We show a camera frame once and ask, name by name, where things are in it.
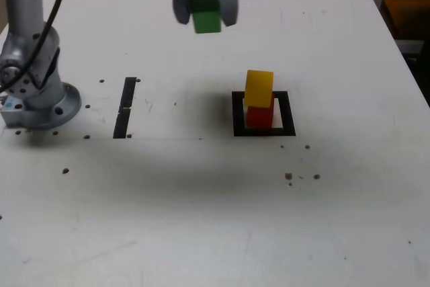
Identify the black tape square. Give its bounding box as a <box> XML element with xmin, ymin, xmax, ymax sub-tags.
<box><xmin>231</xmin><ymin>91</ymin><xmax>296</xmax><ymax>137</ymax></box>

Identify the thick black cable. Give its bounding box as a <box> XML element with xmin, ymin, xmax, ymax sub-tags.
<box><xmin>0</xmin><ymin>0</ymin><xmax>70</xmax><ymax>93</ymax></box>

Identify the black tape strip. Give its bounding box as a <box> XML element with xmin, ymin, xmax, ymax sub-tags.
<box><xmin>113</xmin><ymin>77</ymin><xmax>138</xmax><ymax>140</ymax></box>

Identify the green cube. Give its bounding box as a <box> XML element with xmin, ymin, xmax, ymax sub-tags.
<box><xmin>189</xmin><ymin>0</ymin><xmax>223</xmax><ymax>35</ymax></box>

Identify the yellow cube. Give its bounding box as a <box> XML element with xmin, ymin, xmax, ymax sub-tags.
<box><xmin>244</xmin><ymin>69</ymin><xmax>275</xmax><ymax>109</ymax></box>

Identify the red cube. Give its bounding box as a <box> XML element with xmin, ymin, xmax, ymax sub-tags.
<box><xmin>247</xmin><ymin>93</ymin><xmax>276</xmax><ymax>129</ymax></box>

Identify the white metal beam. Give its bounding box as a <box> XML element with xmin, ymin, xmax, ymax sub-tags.
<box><xmin>396</xmin><ymin>38</ymin><xmax>426</xmax><ymax>55</ymax></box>

